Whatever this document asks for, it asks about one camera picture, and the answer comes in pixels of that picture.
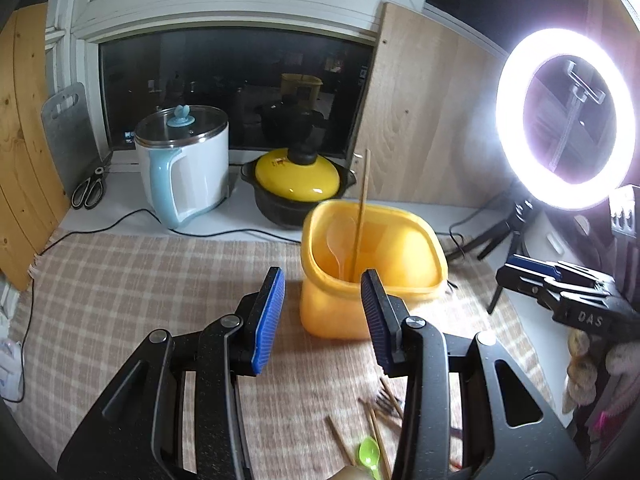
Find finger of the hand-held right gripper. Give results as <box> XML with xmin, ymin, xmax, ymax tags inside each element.
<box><xmin>505</xmin><ymin>254</ymin><xmax>608</xmax><ymax>286</ymax></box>
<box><xmin>495</xmin><ymin>266</ymin><xmax>621</xmax><ymax>317</ymax></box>

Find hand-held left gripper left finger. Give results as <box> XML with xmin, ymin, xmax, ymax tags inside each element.
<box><xmin>57</xmin><ymin>266</ymin><xmax>287</xmax><ymax>480</ymax></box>

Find grey cutting board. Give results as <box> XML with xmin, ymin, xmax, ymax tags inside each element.
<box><xmin>41</xmin><ymin>82</ymin><xmax>113</xmax><ymax>196</ymax></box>

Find ring light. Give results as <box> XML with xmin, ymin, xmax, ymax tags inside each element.
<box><xmin>495</xmin><ymin>27</ymin><xmax>640</xmax><ymax>211</ymax></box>

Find white electric cooking pot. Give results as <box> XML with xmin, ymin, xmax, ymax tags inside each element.
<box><xmin>134</xmin><ymin>130</ymin><xmax>231</xmax><ymax>230</ymax></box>

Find yellow plastic container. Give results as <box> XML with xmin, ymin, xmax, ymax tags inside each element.
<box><xmin>299</xmin><ymin>200</ymin><xmax>448</xmax><ymax>340</ymax></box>

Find black clay pot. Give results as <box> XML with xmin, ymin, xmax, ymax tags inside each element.
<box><xmin>241</xmin><ymin>162</ymin><xmax>357</xmax><ymax>231</ymax></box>

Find pink clothing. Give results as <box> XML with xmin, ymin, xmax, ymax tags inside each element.
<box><xmin>575</xmin><ymin>395</ymin><xmax>633</xmax><ymax>453</ymax></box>

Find wooden wall panel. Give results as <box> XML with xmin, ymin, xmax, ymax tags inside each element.
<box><xmin>0</xmin><ymin>2</ymin><xmax>71</xmax><ymax>291</ymax></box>

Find white-framed window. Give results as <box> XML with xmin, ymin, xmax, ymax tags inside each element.
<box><xmin>47</xmin><ymin>0</ymin><xmax>431</xmax><ymax>161</ymax></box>

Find black tripod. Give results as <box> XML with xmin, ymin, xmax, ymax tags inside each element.
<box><xmin>445</xmin><ymin>195</ymin><xmax>541</xmax><ymax>316</ymax></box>

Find black power cable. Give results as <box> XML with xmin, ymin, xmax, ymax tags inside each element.
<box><xmin>10</xmin><ymin>208</ymin><xmax>306</xmax><ymax>403</ymax></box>

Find metal fork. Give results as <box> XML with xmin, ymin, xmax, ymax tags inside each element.
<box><xmin>377</xmin><ymin>377</ymin><xmax>404</xmax><ymax>418</ymax></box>

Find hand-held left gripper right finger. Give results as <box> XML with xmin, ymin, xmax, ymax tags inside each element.
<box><xmin>360</xmin><ymin>268</ymin><xmax>586</xmax><ymax>480</ymax></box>

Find green plastic spoon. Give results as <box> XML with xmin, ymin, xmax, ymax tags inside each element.
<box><xmin>359</xmin><ymin>436</ymin><xmax>382</xmax><ymax>473</ymax></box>

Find white power adapter with cable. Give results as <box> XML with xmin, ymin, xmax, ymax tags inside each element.
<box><xmin>0</xmin><ymin>280</ymin><xmax>23</xmax><ymax>401</ymax></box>

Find black-handled scissors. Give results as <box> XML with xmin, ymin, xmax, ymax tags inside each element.
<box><xmin>71</xmin><ymin>166</ymin><xmax>108</xmax><ymax>210</ymax></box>

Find white plastic spoon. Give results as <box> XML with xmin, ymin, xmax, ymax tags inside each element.
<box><xmin>326</xmin><ymin>215</ymin><xmax>358</xmax><ymax>281</ymax></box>

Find glass lid with blue knob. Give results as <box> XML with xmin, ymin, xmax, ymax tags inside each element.
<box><xmin>134</xmin><ymin>105</ymin><xmax>229</xmax><ymax>147</ymax></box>

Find yellow pot lid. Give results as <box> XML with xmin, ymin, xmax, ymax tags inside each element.
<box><xmin>255</xmin><ymin>146</ymin><xmax>339</xmax><ymax>202</ymax></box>

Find wooden chopstick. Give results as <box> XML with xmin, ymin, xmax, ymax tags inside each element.
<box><xmin>357</xmin><ymin>397</ymin><xmax>403</xmax><ymax>428</ymax></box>
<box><xmin>367</xmin><ymin>405</ymin><xmax>392</xmax><ymax>478</ymax></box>
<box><xmin>351</xmin><ymin>149</ymin><xmax>372</xmax><ymax>281</ymax></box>
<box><xmin>325</xmin><ymin>415</ymin><xmax>357</xmax><ymax>461</ymax></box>

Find light wooden board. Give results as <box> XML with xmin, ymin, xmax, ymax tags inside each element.
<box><xmin>345</xmin><ymin>2</ymin><xmax>511</xmax><ymax>211</ymax></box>

